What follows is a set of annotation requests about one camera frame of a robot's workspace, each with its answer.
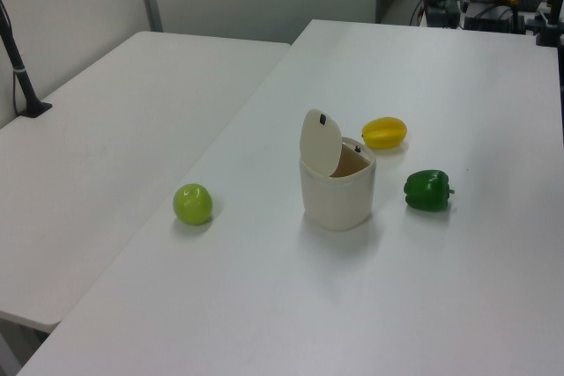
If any cream bin swing lid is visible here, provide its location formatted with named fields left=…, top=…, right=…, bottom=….
left=300, top=107, right=344, bottom=178

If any cream plastic garbage bin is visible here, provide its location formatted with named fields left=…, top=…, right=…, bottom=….
left=299, top=136, right=377, bottom=232

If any black equipment box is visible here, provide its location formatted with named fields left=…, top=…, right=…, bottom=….
left=462, top=0, right=528, bottom=34

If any black clamp stand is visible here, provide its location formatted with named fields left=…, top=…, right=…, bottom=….
left=535, top=0, right=564, bottom=47

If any yellow toy starfruit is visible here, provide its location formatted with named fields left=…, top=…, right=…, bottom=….
left=361, top=116, right=409, bottom=151

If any green toy bell pepper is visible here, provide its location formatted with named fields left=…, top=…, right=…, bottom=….
left=403, top=169, right=456, bottom=213

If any green toy apple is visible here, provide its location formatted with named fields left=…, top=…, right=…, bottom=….
left=172, top=182, right=214, bottom=226

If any white side table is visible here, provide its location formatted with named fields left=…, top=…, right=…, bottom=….
left=0, top=31, right=292, bottom=334

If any black camera pole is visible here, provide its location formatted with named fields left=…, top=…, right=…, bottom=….
left=0, top=0, right=53, bottom=119

